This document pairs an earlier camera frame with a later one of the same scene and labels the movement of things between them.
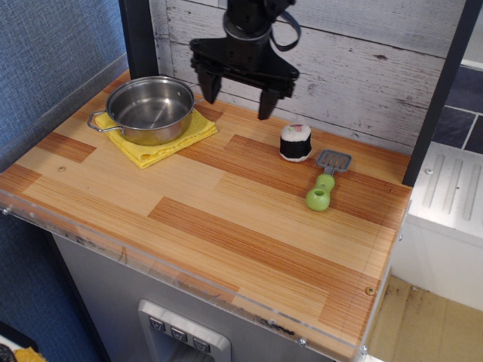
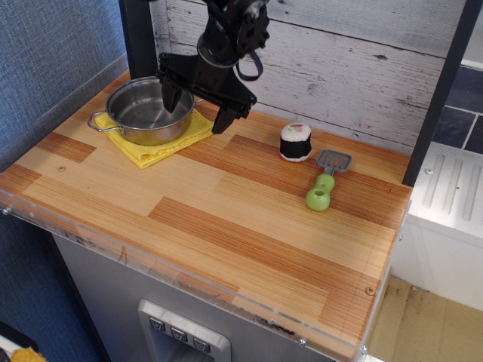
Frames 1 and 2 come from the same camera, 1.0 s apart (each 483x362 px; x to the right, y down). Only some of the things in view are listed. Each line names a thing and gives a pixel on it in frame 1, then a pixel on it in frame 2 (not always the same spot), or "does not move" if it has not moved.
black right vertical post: [447, 75] does not move
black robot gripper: [244, 56] → [222, 85]
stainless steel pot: [149, 110] does not move
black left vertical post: [139, 38] does not move
